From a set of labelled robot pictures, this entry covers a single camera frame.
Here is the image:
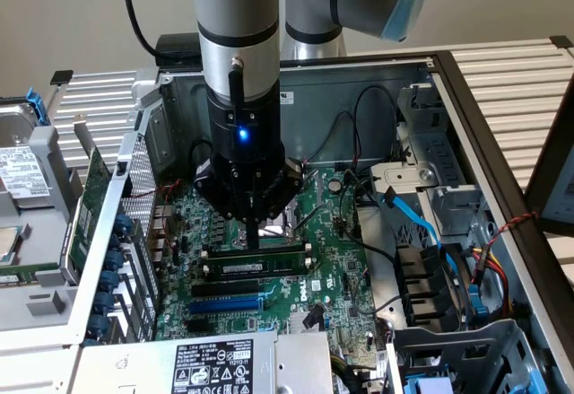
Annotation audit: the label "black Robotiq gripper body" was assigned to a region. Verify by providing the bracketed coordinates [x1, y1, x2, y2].
[206, 91, 289, 222]

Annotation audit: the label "long black arm cable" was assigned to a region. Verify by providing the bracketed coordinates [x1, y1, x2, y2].
[119, 0, 162, 59]

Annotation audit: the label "silver power supply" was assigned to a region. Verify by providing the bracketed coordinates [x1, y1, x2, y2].
[74, 330, 336, 394]

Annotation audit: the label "green graphics card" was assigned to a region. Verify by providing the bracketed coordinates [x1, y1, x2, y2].
[59, 114, 114, 285]

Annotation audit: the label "grey drive cage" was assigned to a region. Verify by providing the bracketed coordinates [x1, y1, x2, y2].
[387, 317, 555, 394]

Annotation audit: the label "black box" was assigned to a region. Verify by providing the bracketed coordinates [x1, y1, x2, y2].
[155, 32, 202, 66]

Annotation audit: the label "red yellow power wires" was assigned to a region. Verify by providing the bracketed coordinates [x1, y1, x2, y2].
[465, 245, 512, 319]

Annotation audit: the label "black fan shroud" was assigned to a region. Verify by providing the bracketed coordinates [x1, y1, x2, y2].
[393, 241, 455, 328]

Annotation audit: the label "thin red wire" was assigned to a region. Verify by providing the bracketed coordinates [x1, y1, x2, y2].
[154, 179, 183, 202]

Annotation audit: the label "green Dell motherboard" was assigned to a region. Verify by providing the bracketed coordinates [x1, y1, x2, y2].
[154, 167, 382, 359]

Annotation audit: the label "black case fan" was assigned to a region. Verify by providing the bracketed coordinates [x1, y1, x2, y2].
[441, 243, 474, 323]

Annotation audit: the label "blue plastic drive caddy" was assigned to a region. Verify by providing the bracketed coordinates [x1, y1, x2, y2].
[403, 373, 455, 394]

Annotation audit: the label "blue SATA wire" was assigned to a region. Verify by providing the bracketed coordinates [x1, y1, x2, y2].
[378, 186, 455, 276]

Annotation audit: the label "silver CPU socket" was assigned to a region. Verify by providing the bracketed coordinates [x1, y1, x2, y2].
[230, 205, 300, 248]

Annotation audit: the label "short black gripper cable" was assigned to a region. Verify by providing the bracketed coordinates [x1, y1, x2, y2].
[228, 56, 244, 118]

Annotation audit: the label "red black twisted wire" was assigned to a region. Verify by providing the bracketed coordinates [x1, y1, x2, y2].
[486, 211, 539, 243]

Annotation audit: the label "yellow black power wires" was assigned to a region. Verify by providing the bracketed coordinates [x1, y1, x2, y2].
[330, 352, 360, 394]

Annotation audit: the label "open metal PC case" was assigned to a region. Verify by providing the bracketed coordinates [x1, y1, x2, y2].
[57, 50, 574, 394]

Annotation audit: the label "blue wire connector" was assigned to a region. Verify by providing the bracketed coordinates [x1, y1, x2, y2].
[468, 276, 491, 323]

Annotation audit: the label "blue disk bracket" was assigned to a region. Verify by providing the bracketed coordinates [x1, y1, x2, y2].
[25, 86, 49, 127]

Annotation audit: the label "small silver heatsink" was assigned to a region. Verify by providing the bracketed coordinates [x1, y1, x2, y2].
[289, 311, 325, 335]

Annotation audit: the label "blue expansion slot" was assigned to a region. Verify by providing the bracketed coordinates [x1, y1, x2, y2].
[187, 293, 265, 317]

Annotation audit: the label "silver disk bay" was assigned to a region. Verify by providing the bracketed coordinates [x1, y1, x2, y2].
[370, 82, 490, 242]

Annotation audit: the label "long black expansion slot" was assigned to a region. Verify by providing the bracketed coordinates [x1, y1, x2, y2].
[191, 279, 261, 300]

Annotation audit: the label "green RAM stick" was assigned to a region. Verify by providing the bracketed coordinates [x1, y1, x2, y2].
[206, 250, 309, 275]
[0, 267, 60, 285]

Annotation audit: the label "dark framed monitor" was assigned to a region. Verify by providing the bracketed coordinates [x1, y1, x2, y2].
[523, 91, 574, 236]

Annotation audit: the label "silver CPU chip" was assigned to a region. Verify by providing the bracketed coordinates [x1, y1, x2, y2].
[0, 223, 24, 266]

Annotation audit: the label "silver hard disk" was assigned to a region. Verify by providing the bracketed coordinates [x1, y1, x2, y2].
[0, 102, 54, 210]

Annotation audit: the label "silver port block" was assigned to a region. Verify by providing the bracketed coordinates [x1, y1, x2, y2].
[152, 205, 175, 269]

